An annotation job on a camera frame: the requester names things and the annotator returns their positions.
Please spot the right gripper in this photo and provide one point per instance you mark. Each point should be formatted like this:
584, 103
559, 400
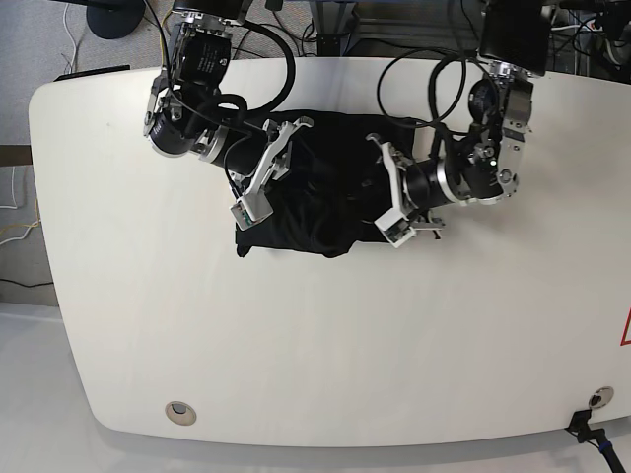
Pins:
239, 153

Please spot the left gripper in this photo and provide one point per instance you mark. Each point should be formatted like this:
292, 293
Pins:
421, 190

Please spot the black T-shirt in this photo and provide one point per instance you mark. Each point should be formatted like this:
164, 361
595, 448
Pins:
336, 188

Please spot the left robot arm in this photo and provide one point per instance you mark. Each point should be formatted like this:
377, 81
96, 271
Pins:
481, 164

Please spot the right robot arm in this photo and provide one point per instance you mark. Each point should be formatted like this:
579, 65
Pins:
187, 111

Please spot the central aluminium column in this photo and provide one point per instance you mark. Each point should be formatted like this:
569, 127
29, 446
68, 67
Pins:
335, 22

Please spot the blue round stand base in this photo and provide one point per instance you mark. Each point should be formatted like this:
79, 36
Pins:
115, 19

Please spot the red warning sticker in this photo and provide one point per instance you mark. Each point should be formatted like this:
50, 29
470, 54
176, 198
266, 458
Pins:
625, 338

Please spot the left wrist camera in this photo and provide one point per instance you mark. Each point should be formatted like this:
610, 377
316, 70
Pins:
395, 227

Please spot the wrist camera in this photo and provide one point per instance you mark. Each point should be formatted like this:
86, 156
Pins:
395, 227
250, 210

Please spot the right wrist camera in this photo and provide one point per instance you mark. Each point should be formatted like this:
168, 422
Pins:
250, 210

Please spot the table cable grommet left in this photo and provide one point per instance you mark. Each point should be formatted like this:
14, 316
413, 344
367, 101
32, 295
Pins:
180, 414

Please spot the table cable grommet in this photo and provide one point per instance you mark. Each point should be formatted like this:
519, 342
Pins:
180, 414
601, 397

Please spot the table cable grommet right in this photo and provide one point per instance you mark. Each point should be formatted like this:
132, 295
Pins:
601, 397

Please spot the black clamp with cable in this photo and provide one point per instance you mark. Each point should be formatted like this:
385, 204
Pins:
579, 427

